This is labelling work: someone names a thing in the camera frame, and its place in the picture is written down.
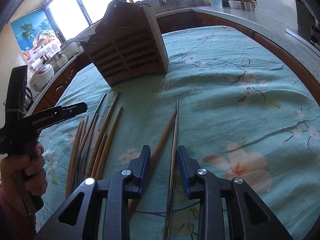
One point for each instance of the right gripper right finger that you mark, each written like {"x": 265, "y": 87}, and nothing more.
{"x": 248, "y": 216}

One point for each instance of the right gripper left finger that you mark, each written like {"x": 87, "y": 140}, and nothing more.
{"x": 79, "y": 215}

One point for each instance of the brown wooden chopstick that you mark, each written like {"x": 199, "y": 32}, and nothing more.
{"x": 153, "y": 161}

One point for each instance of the steel chopstick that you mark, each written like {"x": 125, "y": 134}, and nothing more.
{"x": 170, "y": 196}
{"x": 79, "y": 168}

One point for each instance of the person's left hand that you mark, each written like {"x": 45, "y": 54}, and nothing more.
{"x": 35, "y": 184}

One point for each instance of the white rice cooker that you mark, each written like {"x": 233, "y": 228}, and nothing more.
{"x": 42, "y": 77}

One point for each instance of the teal floral tablecloth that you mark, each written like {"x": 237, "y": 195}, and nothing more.
{"x": 241, "y": 112}

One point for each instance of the white steamer pot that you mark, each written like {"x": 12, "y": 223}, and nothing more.
{"x": 58, "y": 60}

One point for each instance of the tropical fruit poster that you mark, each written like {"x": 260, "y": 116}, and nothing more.
{"x": 35, "y": 35}

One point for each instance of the wooden utensil holder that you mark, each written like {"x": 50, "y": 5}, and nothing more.
{"x": 127, "y": 43}

